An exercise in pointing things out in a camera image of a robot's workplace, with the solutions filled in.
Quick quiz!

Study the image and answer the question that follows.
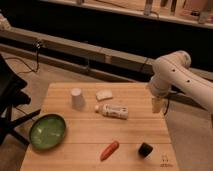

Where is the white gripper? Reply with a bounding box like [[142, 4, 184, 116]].
[[148, 76, 171, 113]]

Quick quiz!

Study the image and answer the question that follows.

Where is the white ceramic cup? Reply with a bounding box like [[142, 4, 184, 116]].
[[71, 88, 85, 109]]

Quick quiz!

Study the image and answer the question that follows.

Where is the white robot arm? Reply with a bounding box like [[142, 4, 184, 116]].
[[148, 51, 213, 114]]

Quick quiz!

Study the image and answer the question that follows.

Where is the white plastic bottle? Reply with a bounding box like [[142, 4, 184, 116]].
[[95, 104, 128, 120]]

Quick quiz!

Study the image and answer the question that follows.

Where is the black round cap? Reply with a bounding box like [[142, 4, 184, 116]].
[[138, 143, 153, 157]]

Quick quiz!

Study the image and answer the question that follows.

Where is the wooden table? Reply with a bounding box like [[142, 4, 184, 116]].
[[20, 83, 179, 171]]

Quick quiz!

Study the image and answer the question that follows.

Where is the orange carrot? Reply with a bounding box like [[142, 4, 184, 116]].
[[100, 141, 119, 161]]

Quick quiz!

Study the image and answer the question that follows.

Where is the green bowl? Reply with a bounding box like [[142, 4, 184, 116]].
[[29, 114, 66, 150]]

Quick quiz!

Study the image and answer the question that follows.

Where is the black office chair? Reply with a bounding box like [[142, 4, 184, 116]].
[[0, 54, 40, 145]]

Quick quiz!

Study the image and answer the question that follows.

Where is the black floor cable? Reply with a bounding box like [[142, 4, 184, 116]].
[[3, 39, 44, 76]]

